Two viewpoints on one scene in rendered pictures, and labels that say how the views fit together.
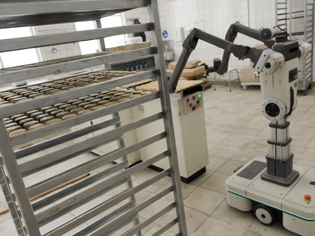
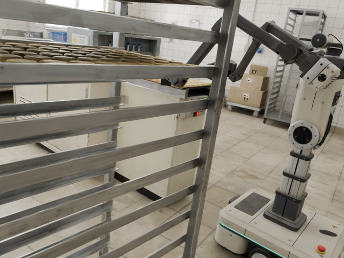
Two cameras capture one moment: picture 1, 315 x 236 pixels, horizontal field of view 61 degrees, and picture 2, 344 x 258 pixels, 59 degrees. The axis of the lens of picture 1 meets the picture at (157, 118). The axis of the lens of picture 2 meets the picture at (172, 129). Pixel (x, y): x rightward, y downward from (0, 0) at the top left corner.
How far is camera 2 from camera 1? 0.41 m
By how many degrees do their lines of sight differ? 12
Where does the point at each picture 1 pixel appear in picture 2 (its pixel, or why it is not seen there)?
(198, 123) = not seen: hidden behind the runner
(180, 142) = (169, 152)
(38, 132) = (29, 71)
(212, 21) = (210, 25)
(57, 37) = not seen: outside the picture
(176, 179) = (199, 203)
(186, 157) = not seen: hidden behind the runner
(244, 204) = (239, 245)
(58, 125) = (68, 70)
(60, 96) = (84, 17)
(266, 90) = (302, 109)
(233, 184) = (230, 218)
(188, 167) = (170, 186)
